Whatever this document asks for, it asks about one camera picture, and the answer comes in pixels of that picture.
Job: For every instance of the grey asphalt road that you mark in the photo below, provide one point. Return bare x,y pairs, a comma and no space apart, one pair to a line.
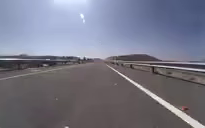
90,96

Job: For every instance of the dark distant hill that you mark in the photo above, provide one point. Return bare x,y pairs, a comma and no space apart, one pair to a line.
133,57

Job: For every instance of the metal guardrail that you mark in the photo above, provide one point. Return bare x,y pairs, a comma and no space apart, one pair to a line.
176,68
16,59

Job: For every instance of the white painted edge line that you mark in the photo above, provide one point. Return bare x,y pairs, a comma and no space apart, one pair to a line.
23,74
146,90

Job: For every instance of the small red object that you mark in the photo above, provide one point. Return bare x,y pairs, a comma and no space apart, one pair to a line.
184,108

